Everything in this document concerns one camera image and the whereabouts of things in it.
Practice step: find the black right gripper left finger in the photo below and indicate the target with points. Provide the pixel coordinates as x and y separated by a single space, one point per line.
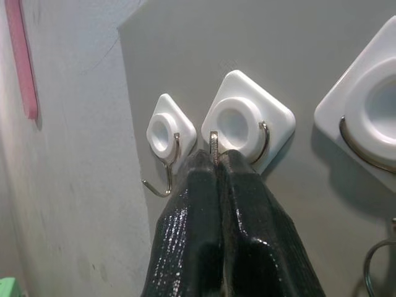
188 235

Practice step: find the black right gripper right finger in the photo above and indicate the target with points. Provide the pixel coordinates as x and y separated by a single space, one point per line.
263 241

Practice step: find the silver key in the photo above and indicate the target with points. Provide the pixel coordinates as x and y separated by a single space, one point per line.
214 145

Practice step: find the light green object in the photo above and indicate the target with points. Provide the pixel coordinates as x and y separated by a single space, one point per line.
8 287

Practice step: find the pink tape strip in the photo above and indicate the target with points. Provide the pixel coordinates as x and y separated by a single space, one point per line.
24 77

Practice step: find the white adhesive wall hook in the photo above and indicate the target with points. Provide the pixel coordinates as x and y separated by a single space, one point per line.
272 114
355 102
185 123

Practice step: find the grey wall panel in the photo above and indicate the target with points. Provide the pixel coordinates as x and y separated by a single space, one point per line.
278 46

